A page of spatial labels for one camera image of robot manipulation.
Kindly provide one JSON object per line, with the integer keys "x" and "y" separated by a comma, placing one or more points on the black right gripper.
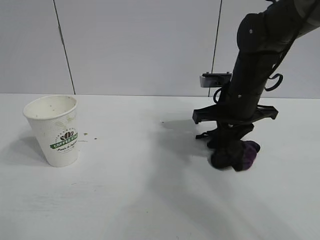
{"x": 240, "y": 110}

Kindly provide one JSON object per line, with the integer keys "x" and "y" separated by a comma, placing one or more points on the dark purple cloth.
{"x": 246, "y": 157}

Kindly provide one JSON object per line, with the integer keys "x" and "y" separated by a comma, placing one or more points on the white Coffee Star paper cup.
{"x": 55, "y": 155}

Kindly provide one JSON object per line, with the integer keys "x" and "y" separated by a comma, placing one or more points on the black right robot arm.
{"x": 252, "y": 62}

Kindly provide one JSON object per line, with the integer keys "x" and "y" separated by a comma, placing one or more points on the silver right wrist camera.
{"x": 212, "y": 80}

